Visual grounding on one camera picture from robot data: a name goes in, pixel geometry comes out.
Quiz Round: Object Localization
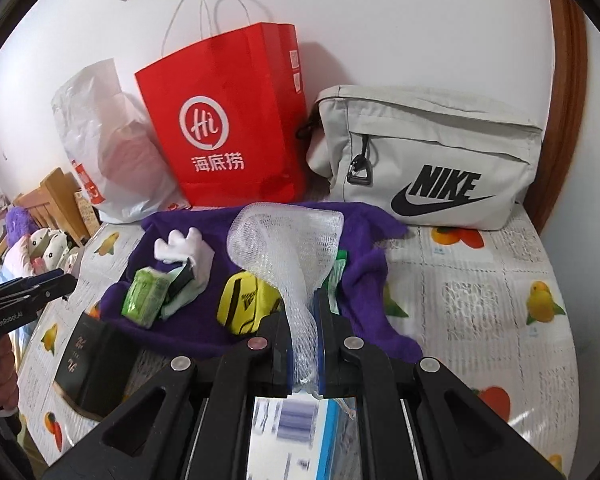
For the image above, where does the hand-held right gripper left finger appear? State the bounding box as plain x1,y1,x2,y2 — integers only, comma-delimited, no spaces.
42,305,297,480

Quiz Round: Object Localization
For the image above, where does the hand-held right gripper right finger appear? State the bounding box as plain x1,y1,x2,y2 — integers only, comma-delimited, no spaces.
311,289,566,480

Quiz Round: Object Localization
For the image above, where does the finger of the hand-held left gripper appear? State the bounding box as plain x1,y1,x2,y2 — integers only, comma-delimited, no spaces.
0,268,79,307

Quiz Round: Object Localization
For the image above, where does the yellow pouch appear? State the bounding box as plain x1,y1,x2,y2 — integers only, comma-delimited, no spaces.
216,270,284,337

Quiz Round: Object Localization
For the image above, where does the green tissue packet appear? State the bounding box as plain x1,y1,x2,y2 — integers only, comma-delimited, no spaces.
121,267,172,331

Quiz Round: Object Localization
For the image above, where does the white mesh drawstring pouch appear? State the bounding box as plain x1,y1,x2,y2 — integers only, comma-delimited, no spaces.
227,202,346,418

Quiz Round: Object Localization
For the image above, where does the person's left hand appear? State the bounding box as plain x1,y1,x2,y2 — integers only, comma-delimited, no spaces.
0,335,22,416

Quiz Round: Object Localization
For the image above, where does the white plush toy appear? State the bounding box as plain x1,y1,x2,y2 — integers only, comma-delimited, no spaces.
26,227,87,274

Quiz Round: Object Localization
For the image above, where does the purple plush toy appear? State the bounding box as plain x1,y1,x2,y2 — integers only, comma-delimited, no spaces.
4,206,34,252

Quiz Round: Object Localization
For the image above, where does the green plastic packet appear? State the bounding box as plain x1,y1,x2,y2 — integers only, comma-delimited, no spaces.
325,249,352,314

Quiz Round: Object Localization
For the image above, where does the blue tissue pack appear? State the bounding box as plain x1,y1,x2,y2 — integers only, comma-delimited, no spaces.
245,395,362,480

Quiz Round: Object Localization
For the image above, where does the printed cardboard box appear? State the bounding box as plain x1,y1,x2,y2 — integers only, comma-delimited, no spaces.
72,190,104,234

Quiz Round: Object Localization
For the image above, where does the purple towel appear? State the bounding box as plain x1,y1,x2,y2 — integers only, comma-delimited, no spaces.
100,201,424,364

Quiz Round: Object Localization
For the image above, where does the wooden headboard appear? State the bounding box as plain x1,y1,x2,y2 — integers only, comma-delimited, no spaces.
12,167,94,247

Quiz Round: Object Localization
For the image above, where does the dark green box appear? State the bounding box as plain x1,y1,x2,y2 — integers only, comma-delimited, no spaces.
52,310,137,419

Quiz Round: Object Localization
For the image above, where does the white and mint glove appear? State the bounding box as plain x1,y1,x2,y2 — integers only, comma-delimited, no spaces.
153,227,217,322

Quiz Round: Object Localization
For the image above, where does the white plastic bag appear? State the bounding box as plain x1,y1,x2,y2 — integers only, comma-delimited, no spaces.
50,58,192,224

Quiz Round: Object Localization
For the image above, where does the fruit print tablecloth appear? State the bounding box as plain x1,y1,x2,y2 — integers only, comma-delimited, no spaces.
17,210,582,480

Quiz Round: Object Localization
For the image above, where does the beige waist bag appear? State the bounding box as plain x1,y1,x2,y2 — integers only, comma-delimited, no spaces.
296,85,546,232

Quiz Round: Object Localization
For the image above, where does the red paper bag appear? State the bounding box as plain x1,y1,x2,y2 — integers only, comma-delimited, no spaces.
134,0,312,209

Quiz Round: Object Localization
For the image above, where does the wooden bed frame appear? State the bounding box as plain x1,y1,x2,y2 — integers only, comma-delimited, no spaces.
521,0,589,234

